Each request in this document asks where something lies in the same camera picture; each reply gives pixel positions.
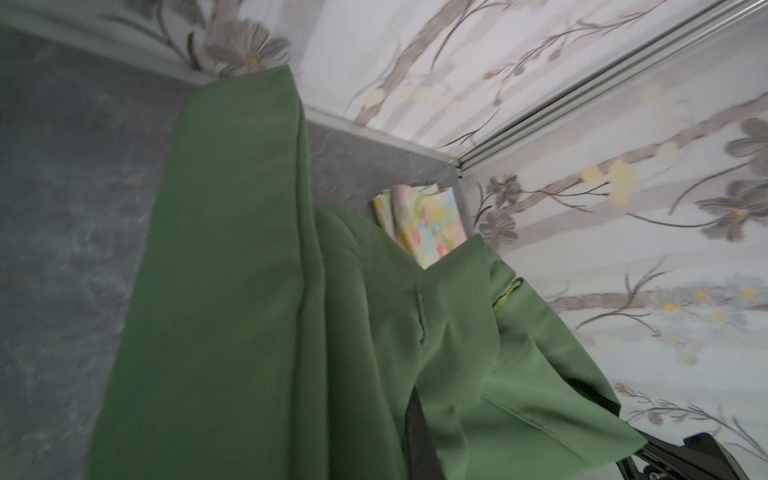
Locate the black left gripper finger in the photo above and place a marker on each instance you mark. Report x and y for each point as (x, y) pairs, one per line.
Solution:
(418, 449)

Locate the dark green skirt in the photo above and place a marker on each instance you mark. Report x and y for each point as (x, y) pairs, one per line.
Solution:
(270, 337)

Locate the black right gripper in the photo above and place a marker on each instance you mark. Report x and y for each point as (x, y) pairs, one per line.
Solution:
(700, 457)

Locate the pastel floral skirt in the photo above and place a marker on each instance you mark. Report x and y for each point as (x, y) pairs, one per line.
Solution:
(423, 220)

